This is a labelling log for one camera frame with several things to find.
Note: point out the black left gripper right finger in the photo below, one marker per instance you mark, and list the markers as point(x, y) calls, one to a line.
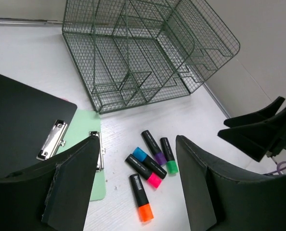
point(220, 196)

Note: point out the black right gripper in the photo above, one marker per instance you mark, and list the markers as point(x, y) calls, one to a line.
point(256, 138)

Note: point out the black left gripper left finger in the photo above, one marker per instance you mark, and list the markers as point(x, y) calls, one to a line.
point(52, 195)

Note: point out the green cap highlighter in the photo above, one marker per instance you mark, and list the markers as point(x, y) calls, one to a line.
point(169, 156)

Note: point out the orange cap highlighter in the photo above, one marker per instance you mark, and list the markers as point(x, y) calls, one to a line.
point(144, 209)

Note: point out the purple cap highlighter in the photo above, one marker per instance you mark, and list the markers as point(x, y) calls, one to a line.
point(153, 147)

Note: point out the black clipboard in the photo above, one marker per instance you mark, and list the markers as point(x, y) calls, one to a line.
point(27, 116)

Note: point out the green clipboard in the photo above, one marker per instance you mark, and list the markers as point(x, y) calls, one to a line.
point(83, 124)

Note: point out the pink cap highlighter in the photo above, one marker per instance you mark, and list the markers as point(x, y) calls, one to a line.
point(153, 179)

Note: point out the blue cap highlighter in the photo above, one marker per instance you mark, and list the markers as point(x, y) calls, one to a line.
point(150, 163)

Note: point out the green wire mesh desk organizer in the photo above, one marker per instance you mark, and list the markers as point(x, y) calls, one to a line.
point(131, 53)

